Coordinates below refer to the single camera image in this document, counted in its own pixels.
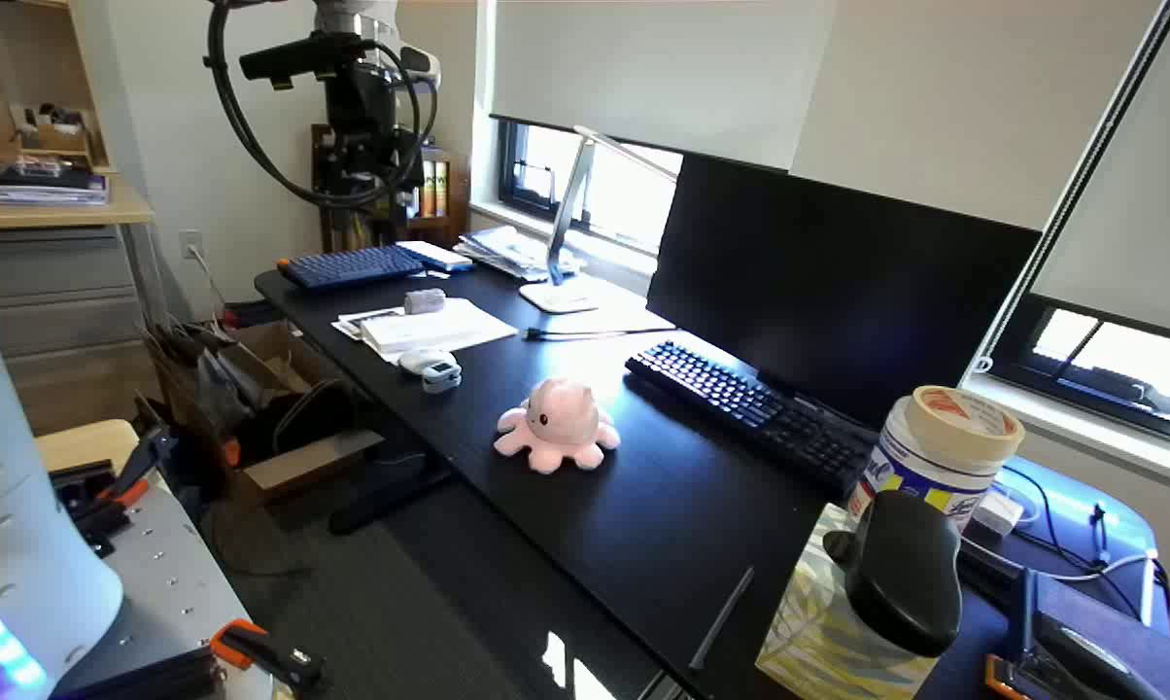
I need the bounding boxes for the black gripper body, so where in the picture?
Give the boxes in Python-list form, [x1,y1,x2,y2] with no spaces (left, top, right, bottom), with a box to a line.
[324,50,422,171]

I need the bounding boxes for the cardboard box with clutter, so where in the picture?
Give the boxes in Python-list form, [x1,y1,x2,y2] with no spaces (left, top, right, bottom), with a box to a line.
[143,315,389,511]

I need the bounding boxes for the pink octopus plushy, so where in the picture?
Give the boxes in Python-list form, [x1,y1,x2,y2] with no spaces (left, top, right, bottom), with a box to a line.
[490,379,621,477]

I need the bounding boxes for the pale patterned box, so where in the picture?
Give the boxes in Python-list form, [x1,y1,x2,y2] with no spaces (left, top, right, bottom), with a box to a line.
[753,502,954,700]

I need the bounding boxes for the blue flat notebook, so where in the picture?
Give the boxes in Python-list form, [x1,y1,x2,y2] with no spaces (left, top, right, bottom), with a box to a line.
[280,247,430,295]

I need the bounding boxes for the white thin book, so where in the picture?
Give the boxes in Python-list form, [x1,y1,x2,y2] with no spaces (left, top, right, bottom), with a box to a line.
[394,236,482,276]

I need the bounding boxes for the small clear plastic container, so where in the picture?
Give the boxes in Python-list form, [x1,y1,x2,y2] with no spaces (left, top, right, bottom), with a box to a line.
[400,283,450,319]

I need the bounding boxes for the stack of white papers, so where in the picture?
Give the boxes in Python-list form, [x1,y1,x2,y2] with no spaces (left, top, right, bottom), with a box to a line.
[456,223,583,287]

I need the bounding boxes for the white paper sheets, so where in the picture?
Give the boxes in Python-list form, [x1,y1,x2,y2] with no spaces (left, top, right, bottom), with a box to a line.
[329,295,521,370]

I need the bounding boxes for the small white clip device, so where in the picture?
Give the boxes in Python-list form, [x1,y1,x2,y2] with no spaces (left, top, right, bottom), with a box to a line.
[397,345,466,397]

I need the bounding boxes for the silver pen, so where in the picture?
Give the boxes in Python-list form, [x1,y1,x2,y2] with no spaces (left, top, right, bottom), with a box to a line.
[524,319,682,345]

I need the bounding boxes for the stack of books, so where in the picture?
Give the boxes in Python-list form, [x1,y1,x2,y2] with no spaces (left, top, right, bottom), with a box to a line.
[0,151,117,209]

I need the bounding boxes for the grey drawer cabinet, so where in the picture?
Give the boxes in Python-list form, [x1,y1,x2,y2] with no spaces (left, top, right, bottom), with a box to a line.
[0,225,165,400]

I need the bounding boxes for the black desk foot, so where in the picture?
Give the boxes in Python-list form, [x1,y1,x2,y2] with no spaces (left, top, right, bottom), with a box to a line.
[327,442,457,540]

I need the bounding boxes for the beige stool seat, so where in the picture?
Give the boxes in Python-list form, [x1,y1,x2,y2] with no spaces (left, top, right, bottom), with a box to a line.
[30,416,143,477]

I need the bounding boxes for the orange black hand tool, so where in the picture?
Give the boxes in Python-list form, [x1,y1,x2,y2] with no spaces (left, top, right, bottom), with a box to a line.
[56,424,184,551]

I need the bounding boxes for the grey perforated workbench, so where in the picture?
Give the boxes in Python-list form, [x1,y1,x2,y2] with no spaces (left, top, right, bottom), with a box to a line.
[48,463,292,700]

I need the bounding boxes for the black keyboard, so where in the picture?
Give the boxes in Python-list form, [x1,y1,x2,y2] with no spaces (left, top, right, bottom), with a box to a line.
[621,337,877,505]

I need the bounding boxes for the black computer monitor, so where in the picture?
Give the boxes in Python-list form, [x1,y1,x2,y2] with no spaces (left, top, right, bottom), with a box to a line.
[640,151,1047,435]

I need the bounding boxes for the white curved machine housing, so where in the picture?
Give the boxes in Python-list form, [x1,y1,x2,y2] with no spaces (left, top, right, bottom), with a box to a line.
[0,230,130,700]

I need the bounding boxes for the orange black clamp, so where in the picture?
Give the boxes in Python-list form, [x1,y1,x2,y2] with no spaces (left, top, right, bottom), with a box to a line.
[201,616,334,700]

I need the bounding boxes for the wide white roller blind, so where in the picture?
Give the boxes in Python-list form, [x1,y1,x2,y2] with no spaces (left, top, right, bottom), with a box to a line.
[487,0,1165,236]

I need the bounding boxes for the grey thin stick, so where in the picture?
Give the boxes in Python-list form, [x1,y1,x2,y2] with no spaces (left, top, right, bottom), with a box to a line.
[684,564,759,678]

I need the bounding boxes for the beige masking tape roll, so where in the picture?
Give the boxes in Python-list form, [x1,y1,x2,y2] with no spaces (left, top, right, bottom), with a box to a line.
[881,383,1030,473]

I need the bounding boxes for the white labelled plastic tub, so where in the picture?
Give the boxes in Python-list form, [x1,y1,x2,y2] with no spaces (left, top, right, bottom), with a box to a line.
[850,431,1004,524]

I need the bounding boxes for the white power adapter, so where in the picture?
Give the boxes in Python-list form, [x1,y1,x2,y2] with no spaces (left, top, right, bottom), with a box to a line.
[965,486,1030,543]

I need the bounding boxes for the narrow white roller blind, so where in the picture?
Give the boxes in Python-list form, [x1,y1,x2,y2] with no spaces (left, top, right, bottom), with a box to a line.
[1028,0,1170,345]

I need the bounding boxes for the bright blue cushion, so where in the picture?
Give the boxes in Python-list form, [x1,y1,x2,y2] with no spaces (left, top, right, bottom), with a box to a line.
[991,451,1170,638]

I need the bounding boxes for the orange grey stapler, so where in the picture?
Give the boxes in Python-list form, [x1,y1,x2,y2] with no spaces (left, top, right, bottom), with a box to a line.
[981,567,1170,700]

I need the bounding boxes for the black bar wrist camera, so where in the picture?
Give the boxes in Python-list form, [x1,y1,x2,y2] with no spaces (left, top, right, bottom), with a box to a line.
[238,30,368,90]

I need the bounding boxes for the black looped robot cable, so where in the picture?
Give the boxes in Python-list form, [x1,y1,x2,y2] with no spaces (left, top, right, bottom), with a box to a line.
[201,0,327,209]

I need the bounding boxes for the window with black frame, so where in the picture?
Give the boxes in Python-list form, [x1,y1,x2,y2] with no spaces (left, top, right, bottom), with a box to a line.
[494,112,688,261]
[991,291,1170,442]

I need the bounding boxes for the light wooden wall shelf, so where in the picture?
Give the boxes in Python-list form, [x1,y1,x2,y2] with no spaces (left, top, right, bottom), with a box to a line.
[0,0,154,236]

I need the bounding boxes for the white thin cable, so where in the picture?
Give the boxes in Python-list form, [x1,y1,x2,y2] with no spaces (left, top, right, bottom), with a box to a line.
[991,463,1165,632]

